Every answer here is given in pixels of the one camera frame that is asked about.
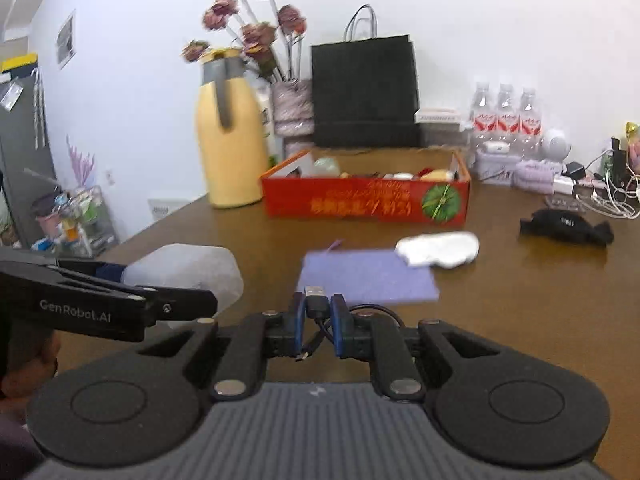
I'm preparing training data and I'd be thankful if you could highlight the yellow thermos jug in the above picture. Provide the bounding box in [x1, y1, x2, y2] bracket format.
[195, 47, 273, 209]

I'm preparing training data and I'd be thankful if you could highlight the white sleep mask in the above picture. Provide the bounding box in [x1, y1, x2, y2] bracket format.
[395, 231, 480, 269]

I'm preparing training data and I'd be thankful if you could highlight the dark grey cabinet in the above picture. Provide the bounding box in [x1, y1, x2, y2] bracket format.
[0, 52, 61, 249]

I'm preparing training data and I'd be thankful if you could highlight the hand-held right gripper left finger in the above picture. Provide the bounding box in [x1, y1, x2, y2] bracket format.
[135, 290, 307, 402]

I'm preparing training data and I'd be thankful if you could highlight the pink wrapped vase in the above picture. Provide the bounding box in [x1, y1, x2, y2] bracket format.
[270, 79, 316, 161]

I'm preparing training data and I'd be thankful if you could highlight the white flat box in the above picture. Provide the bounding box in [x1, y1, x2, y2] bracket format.
[415, 108, 463, 124]

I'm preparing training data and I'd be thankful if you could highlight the white paper card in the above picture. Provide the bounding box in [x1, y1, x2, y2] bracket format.
[286, 152, 317, 179]

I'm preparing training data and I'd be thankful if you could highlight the white plastic bag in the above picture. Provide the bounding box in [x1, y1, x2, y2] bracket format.
[122, 244, 244, 329]

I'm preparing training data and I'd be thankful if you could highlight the clear water bottle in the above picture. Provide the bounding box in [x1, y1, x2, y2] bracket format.
[470, 81, 497, 156]
[517, 87, 545, 155]
[495, 82, 521, 153]

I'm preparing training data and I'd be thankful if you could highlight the white cable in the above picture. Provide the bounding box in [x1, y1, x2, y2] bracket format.
[575, 149, 640, 221]

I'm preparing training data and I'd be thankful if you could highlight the white round lamp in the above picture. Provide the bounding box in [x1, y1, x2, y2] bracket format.
[542, 129, 572, 161]

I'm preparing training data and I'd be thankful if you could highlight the black usb cable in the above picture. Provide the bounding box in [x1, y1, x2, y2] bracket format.
[292, 285, 407, 362]

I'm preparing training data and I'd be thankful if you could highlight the black paper bag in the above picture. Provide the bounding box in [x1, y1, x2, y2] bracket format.
[310, 4, 422, 150]

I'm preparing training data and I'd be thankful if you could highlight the purple plant decal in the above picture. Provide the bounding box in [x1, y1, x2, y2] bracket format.
[66, 135, 96, 192]

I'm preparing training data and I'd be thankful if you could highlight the pale purple storage box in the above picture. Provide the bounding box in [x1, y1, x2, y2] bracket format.
[474, 149, 516, 182]

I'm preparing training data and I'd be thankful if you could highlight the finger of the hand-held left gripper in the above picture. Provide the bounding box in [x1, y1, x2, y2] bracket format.
[0, 262, 219, 328]
[0, 247, 126, 283]

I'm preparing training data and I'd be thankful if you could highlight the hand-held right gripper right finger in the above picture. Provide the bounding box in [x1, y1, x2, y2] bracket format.
[330, 294, 505, 402]

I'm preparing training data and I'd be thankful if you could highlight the person's left hand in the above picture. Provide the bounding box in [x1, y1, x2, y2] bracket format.
[0, 332, 62, 401]

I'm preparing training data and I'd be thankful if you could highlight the purple fuzzy cloth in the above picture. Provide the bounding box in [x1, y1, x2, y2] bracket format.
[512, 159, 557, 195]

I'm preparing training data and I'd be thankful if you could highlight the dried rose bouquet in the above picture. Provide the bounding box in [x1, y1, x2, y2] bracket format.
[181, 0, 308, 83]

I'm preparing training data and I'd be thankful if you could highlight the white green milk carton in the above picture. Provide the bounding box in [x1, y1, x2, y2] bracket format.
[255, 85, 279, 168]

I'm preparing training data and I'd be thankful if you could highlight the clear storage cart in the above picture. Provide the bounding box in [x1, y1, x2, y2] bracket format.
[30, 185, 119, 259]

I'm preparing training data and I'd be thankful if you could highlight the wall poster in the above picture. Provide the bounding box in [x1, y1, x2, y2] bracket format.
[55, 10, 77, 70]

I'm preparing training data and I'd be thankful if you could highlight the red cardboard box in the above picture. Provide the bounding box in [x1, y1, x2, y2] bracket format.
[259, 147, 472, 227]

